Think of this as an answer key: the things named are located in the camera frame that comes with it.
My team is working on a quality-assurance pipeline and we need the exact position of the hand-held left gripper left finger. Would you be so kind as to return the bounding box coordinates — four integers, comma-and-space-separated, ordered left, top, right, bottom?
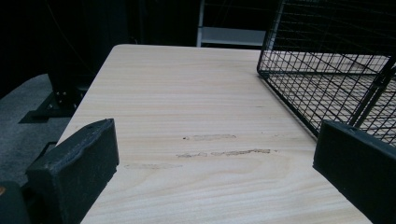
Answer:
25, 118, 120, 224

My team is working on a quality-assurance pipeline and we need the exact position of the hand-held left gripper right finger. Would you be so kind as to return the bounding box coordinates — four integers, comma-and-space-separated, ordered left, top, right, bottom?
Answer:
312, 119, 396, 224

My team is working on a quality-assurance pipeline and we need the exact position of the black metal stand base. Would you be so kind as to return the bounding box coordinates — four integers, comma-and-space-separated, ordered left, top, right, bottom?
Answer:
18, 71, 94, 125

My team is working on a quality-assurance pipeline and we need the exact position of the black wire rack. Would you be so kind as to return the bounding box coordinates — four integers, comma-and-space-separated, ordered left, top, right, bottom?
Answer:
256, 0, 396, 147

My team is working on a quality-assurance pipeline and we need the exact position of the white metal shelf frame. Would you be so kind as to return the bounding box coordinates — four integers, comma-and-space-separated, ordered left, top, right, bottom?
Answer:
195, 0, 278, 49

